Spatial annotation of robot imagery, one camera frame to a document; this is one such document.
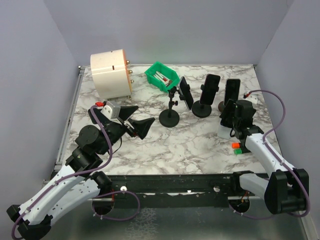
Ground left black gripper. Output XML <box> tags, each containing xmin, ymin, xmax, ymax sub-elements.
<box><xmin>98</xmin><ymin>106</ymin><xmax>156</xmax><ymax>155</ymax></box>

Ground black tripod phone stand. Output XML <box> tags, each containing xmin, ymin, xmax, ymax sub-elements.
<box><xmin>159</xmin><ymin>86</ymin><xmax>180</xmax><ymax>128</ymax></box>

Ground silver phone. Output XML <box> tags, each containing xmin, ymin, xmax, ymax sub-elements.
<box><xmin>178</xmin><ymin>76</ymin><xmax>194</xmax><ymax>111</ymax></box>

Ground black phone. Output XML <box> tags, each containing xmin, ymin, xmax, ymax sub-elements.
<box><xmin>219</xmin><ymin>99</ymin><xmax>236</xmax><ymax>128</ymax></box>

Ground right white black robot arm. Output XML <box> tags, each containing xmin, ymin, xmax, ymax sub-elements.
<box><xmin>227</xmin><ymin>100</ymin><xmax>310</xmax><ymax>215</ymax></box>

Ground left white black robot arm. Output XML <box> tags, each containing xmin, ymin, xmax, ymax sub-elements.
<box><xmin>6</xmin><ymin>101</ymin><xmax>155</xmax><ymax>240</ymax></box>

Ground dark phone on brown stand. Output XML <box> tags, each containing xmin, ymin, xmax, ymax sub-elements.
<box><xmin>223</xmin><ymin>78</ymin><xmax>241</xmax><ymax>106</ymax></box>

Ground purple phone on round stand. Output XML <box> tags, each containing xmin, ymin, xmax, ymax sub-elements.
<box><xmin>199</xmin><ymin>74</ymin><xmax>221</xmax><ymax>105</ymax></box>

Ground black round base phone stand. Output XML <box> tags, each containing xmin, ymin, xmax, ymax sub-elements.
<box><xmin>191</xmin><ymin>100</ymin><xmax>212</xmax><ymax>118</ymax></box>

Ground orange cap marker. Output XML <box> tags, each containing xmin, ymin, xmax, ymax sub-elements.
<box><xmin>231</xmin><ymin>142</ymin><xmax>245</xmax><ymax>149</ymax></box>

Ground green cap marker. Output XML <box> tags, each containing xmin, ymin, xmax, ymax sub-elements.
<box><xmin>233</xmin><ymin>147</ymin><xmax>250</xmax><ymax>155</ymax></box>

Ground white markers in bin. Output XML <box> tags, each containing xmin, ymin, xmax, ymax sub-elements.
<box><xmin>153</xmin><ymin>71</ymin><xmax>173</xmax><ymax>87</ymax></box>

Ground cream cylindrical drum device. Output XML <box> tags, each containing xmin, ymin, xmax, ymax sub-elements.
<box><xmin>90</xmin><ymin>49</ymin><xmax>133</xmax><ymax>100</ymax></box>

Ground green plastic bin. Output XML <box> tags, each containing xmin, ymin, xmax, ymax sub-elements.
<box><xmin>144</xmin><ymin>61</ymin><xmax>180</xmax><ymax>93</ymax></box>

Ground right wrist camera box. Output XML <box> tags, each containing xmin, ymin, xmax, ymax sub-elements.
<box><xmin>243</xmin><ymin>92</ymin><xmax>259</xmax><ymax>105</ymax></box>

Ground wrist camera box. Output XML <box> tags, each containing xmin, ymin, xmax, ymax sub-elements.
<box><xmin>101</xmin><ymin>101</ymin><xmax>121</xmax><ymax>123</ymax></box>
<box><xmin>243</xmin><ymin>92</ymin><xmax>259</xmax><ymax>105</ymax></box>

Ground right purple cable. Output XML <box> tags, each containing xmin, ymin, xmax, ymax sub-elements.
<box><xmin>228</xmin><ymin>89</ymin><xmax>312</xmax><ymax>221</ymax></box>

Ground purple cable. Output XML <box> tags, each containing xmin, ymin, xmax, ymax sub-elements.
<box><xmin>228</xmin><ymin>89</ymin><xmax>312</xmax><ymax>221</ymax></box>
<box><xmin>11</xmin><ymin>104</ymin><xmax>115</xmax><ymax>240</ymax></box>

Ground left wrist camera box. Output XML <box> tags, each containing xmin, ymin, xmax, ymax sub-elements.
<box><xmin>101</xmin><ymin>101</ymin><xmax>121</xmax><ymax>123</ymax></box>

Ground black front mounting rail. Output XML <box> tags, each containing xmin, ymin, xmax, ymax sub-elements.
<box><xmin>82</xmin><ymin>173</ymin><xmax>261</xmax><ymax>209</ymax></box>

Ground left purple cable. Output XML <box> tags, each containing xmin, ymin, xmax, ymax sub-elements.
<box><xmin>11</xmin><ymin>104</ymin><xmax>115</xmax><ymax>240</ymax></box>

